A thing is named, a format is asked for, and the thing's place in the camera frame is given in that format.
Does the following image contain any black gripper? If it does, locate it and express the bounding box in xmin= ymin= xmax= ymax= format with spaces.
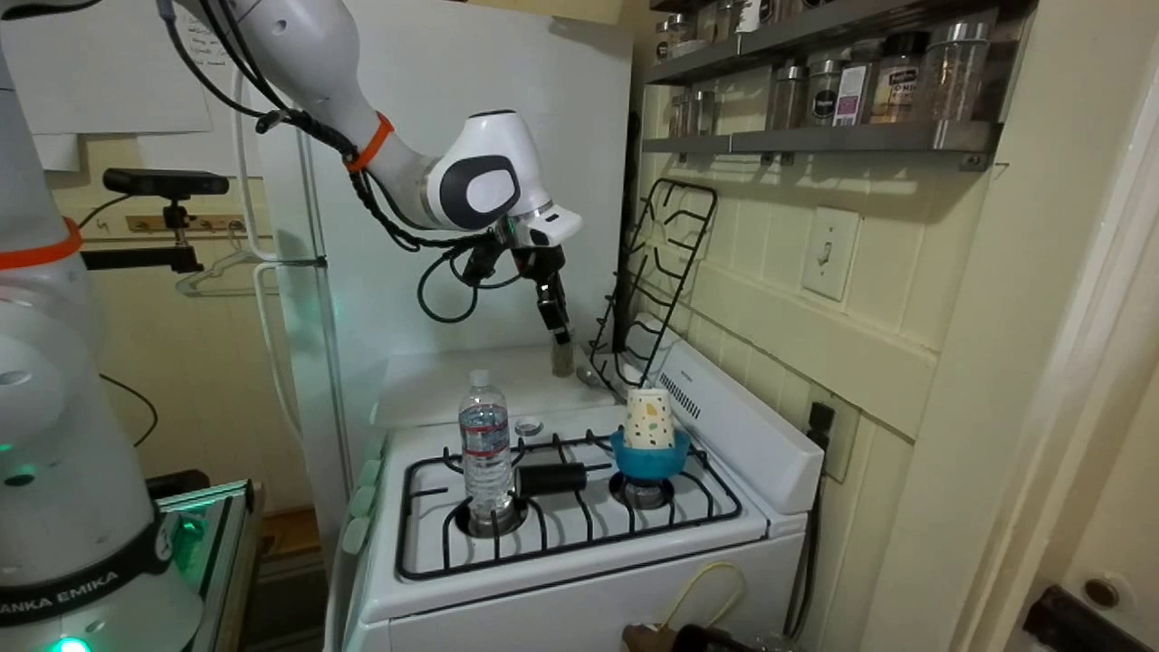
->
xmin=510 ymin=239 xmax=574 ymax=346

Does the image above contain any white gas stove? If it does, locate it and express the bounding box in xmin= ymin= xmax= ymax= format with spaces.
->
xmin=322 ymin=329 xmax=829 ymax=652

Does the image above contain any black flat stove grate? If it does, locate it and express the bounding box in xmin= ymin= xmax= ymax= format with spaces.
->
xmin=396 ymin=432 xmax=746 ymax=583

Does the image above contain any small clear spice jar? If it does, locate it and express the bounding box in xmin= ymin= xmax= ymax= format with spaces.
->
xmin=769 ymin=59 xmax=812 ymax=133
xmin=683 ymin=83 xmax=725 ymax=140

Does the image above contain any dark spice jar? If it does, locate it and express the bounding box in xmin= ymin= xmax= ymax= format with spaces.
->
xmin=804 ymin=49 xmax=845 ymax=129

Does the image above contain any white labelled spice jar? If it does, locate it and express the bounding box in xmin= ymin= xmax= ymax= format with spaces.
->
xmin=829 ymin=46 xmax=881 ymax=129

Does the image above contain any brown spice jar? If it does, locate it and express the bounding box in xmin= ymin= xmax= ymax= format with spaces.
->
xmin=870 ymin=29 xmax=934 ymax=129

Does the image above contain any spotted white paper cup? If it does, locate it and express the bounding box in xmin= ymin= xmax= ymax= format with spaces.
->
xmin=618 ymin=382 xmax=676 ymax=455

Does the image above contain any clear plastic water bottle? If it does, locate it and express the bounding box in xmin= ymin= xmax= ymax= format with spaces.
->
xmin=457 ymin=364 xmax=518 ymax=538

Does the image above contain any small black box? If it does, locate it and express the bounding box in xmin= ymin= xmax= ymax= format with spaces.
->
xmin=518 ymin=460 xmax=594 ymax=501

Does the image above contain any blue bowl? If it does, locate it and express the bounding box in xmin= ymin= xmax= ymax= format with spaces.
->
xmin=608 ymin=426 xmax=694 ymax=490

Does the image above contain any white refrigerator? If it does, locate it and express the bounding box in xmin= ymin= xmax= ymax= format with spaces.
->
xmin=231 ymin=0 xmax=637 ymax=573

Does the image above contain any brown object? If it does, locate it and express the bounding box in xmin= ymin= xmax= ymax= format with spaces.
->
xmin=618 ymin=619 xmax=759 ymax=652

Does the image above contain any tall clear glass jar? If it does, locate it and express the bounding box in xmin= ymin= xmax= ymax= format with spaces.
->
xmin=930 ymin=13 xmax=998 ymax=129

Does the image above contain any round door lock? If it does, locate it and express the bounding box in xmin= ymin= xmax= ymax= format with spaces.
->
xmin=1079 ymin=576 xmax=1127 ymax=614

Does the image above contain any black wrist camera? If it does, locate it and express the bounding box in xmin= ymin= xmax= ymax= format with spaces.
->
xmin=457 ymin=233 xmax=505 ymax=291

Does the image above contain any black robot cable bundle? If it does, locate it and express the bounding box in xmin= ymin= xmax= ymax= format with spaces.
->
xmin=151 ymin=0 xmax=524 ymax=329

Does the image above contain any black upright wire grate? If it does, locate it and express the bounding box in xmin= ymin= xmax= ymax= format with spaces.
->
xmin=586 ymin=174 xmax=725 ymax=393

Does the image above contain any white light switch plate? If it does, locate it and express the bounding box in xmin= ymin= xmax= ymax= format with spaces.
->
xmin=800 ymin=205 xmax=864 ymax=309

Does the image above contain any black wall plug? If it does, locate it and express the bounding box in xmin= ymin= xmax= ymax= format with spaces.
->
xmin=804 ymin=399 xmax=839 ymax=451

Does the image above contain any beige cable loop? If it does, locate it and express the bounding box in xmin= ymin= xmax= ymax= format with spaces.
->
xmin=667 ymin=558 xmax=752 ymax=632

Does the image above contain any grey wall spice shelf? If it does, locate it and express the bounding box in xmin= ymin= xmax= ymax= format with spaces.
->
xmin=637 ymin=0 xmax=1044 ymax=174

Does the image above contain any black power cable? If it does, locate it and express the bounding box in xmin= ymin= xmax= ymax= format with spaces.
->
xmin=777 ymin=444 xmax=825 ymax=644

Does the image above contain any beige wall outlet strip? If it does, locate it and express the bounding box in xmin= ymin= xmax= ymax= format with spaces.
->
xmin=123 ymin=211 xmax=253 ymax=239

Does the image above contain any black stereo camera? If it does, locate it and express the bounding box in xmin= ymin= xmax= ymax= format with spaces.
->
xmin=97 ymin=168 xmax=236 ymax=204

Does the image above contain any thin black wall cable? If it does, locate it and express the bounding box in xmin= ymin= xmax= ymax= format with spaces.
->
xmin=89 ymin=369 xmax=161 ymax=451

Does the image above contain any black camera stand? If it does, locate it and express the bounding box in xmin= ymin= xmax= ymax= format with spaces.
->
xmin=70 ymin=194 xmax=210 ymax=277

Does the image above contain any black door handle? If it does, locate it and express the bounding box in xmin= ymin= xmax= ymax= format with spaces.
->
xmin=1021 ymin=583 xmax=1151 ymax=652

